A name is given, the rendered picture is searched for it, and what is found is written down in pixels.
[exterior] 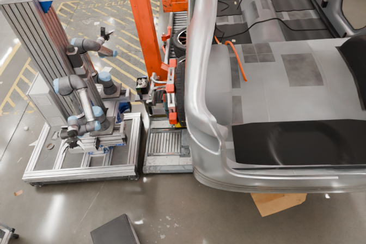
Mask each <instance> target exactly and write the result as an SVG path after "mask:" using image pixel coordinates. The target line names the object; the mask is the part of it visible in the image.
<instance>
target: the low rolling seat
mask: <svg viewBox="0 0 366 244"><path fill-rule="evenodd" d="M90 236H91V240H92V243H93V244H140V243H139V240H138V237H137V235H136V232H135V230H134V227H133V225H132V222H131V221H130V219H129V217H128V216H127V214H125V213H124V214H122V215H120V216H119V217H117V218H115V219H113V220H111V221H109V222H107V223H105V224H104V225H102V226H100V227H98V228H96V229H94V230H92V231H91V232H90Z"/></svg>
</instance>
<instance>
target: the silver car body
mask: <svg viewBox="0 0 366 244"><path fill-rule="evenodd" d="M342 8H343V0H188V5H187V29H186V63H185V96H184V109H185V117H186V126H187V134H188V142H189V147H190V155H191V162H192V168H193V174H194V176H195V178H196V179H197V180H198V181H199V182H200V183H202V184H204V185H206V186H209V187H212V188H216V189H219V190H225V191H232V192H244V193H345V192H366V26H365V27H363V28H360V29H354V27H353V26H352V24H351V23H350V22H349V21H348V19H347V18H346V17H345V15H344V13H343V10H342ZM232 122H233V124H232Z"/></svg>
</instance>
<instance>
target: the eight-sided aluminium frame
mask: <svg viewBox="0 0 366 244"><path fill-rule="evenodd" d="M170 73H171V74H172V80H171V81H170ZM175 75H176V68H175V67H172V68H168V78H167V84H174V77H175ZM172 100H173V102H170V93H169V94H168V109H169V112H170V113H172V109H173V111H174V112H176V107H177V105H176V101H175V95H174V93H172Z"/></svg>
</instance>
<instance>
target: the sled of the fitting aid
mask: <svg viewBox="0 0 366 244"><path fill-rule="evenodd" d="M181 144H182V129H181V130H180V148H179V155H180V157H191V155H190V148H182V146H181Z"/></svg>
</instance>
